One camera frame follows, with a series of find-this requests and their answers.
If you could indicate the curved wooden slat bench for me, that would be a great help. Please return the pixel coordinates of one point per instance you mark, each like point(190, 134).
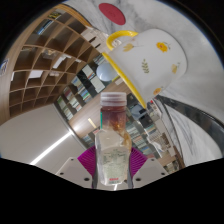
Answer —
point(73, 13)

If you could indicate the clear plastic drink bottle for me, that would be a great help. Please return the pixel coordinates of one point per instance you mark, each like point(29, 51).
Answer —
point(112, 146)

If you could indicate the wooden cubby shelf unit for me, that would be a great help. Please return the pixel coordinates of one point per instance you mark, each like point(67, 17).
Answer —
point(40, 66)

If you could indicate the narrow wooden bookshelf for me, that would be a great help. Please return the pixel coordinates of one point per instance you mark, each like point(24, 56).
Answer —
point(81, 90)

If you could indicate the small brass wall plaque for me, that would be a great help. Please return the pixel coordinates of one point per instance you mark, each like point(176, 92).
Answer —
point(91, 122)

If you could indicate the straight ceiling light strip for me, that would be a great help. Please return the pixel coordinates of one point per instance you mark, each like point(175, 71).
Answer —
point(50, 150)

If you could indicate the white city block model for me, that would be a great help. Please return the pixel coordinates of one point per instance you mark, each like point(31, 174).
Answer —
point(96, 40)

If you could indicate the flat round red coaster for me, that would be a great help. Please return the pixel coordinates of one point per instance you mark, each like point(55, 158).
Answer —
point(112, 14)

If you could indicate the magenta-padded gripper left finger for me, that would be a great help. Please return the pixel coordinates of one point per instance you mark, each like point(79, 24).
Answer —
point(78, 168)

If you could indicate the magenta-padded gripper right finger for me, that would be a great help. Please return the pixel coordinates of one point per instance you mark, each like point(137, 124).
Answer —
point(146, 170)

